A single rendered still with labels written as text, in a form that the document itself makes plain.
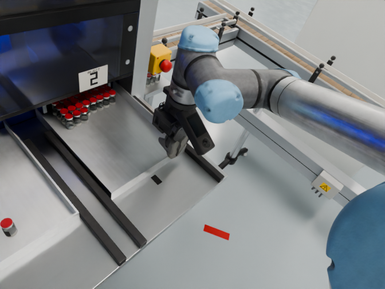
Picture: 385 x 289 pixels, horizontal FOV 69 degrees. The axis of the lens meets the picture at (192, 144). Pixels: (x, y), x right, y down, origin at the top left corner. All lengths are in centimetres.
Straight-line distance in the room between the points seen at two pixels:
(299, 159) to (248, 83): 113
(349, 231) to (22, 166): 71
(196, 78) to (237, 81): 7
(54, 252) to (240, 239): 128
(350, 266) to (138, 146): 67
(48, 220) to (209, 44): 50
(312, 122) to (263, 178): 167
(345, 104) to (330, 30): 156
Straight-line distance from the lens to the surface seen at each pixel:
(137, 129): 87
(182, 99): 61
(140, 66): 90
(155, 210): 72
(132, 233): 66
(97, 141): 83
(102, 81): 83
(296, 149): 159
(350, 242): 23
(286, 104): 49
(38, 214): 72
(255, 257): 178
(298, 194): 218
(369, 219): 22
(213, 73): 49
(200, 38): 54
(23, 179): 77
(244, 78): 51
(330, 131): 43
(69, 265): 66
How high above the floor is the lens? 151
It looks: 46 degrees down
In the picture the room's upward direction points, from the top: 20 degrees clockwise
